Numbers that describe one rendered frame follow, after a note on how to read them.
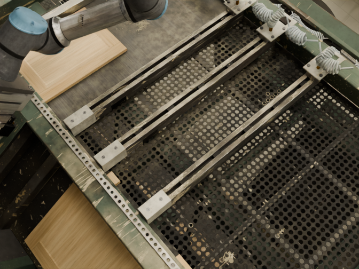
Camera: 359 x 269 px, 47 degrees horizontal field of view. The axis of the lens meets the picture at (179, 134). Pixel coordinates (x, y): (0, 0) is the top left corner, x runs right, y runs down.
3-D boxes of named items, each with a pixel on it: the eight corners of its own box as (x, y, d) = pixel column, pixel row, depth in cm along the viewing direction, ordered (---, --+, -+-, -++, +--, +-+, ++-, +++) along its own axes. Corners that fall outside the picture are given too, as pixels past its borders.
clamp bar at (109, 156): (93, 159, 179) (82, 134, 158) (278, 25, 215) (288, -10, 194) (107, 175, 176) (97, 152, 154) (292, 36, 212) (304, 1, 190)
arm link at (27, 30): (-13, 30, 135) (10, -2, 133) (13, 37, 148) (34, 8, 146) (12, 54, 134) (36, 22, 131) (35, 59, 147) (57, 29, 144)
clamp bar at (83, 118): (64, 125, 187) (49, 96, 166) (246, 0, 223) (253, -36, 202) (76, 139, 184) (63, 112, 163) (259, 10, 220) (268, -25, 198)
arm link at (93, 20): (13, 23, 146) (154, -31, 134) (37, 31, 161) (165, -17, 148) (22, 55, 146) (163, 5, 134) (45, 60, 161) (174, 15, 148)
